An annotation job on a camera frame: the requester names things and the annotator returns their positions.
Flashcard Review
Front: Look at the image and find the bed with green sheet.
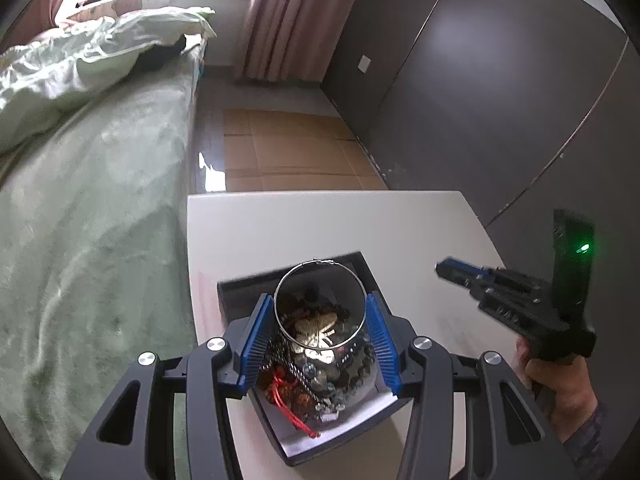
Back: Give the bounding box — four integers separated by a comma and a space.
1, 36, 205, 479

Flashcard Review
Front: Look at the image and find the pink right curtain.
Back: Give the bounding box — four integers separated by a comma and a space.
234, 0, 355, 84

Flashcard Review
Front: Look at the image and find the red string bracelet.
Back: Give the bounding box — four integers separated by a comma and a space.
267, 366, 321, 439

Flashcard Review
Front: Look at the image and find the silver chain bracelet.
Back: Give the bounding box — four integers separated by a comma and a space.
269, 309, 362, 411

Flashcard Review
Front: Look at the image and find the flattened cardboard sheet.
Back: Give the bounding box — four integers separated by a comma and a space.
222, 108, 386, 192

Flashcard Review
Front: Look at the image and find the pink curtain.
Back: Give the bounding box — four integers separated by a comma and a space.
1, 0, 63, 52
234, 0, 355, 84

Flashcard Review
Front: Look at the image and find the white low table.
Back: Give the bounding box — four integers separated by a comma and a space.
185, 188, 524, 480

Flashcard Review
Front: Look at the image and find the person's right hand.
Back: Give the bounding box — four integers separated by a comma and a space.
514, 337, 598, 442

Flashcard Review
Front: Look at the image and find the floral pillow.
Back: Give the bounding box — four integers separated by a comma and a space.
58, 0, 250, 24

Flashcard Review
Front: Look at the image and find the black jewelry box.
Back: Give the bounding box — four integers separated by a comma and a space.
217, 252, 405, 467

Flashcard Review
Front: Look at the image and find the light green duvet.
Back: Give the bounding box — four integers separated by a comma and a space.
1, 6, 216, 153

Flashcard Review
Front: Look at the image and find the white wall socket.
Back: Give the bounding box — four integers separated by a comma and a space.
358, 55, 371, 74

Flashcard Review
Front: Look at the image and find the black garment on bed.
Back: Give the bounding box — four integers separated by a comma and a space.
130, 35, 186, 75

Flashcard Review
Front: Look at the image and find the blue bead bracelet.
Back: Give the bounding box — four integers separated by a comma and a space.
278, 349, 362, 424

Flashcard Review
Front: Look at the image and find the silver bangle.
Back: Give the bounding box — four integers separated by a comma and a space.
273, 259, 367, 352

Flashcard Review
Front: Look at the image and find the pink left curtain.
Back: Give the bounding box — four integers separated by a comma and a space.
1, 0, 63, 52

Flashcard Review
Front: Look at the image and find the dark wardrobe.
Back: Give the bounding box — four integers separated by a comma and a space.
323, 0, 639, 365

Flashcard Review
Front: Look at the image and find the gold hair comb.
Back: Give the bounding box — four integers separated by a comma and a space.
292, 312, 337, 364

